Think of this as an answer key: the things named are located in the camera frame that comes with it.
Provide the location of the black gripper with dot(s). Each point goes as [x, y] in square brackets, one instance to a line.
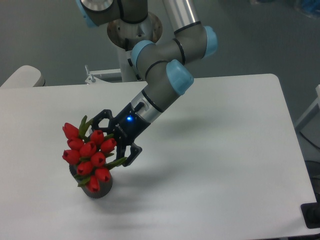
[126, 127]

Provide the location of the red tulip bouquet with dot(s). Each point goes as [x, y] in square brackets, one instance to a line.
[89, 154]

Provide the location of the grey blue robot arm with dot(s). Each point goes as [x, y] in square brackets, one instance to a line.
[162, 66]

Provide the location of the dark grey ribbed vase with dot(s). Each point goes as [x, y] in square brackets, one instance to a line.
[104, 189]

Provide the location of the white chair armrest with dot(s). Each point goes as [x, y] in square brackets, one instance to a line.
[24, 77]

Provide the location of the black device at table edge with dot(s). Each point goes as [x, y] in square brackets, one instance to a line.
[311, 215]

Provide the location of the blue object in bag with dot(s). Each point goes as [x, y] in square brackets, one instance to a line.
[310, 8]

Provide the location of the white metal base frame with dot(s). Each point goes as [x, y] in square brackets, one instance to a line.
[118, 75]

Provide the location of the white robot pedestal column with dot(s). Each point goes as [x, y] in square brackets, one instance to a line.
[127, 50]

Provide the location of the white frame at right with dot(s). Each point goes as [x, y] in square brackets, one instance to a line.
[309, 113]

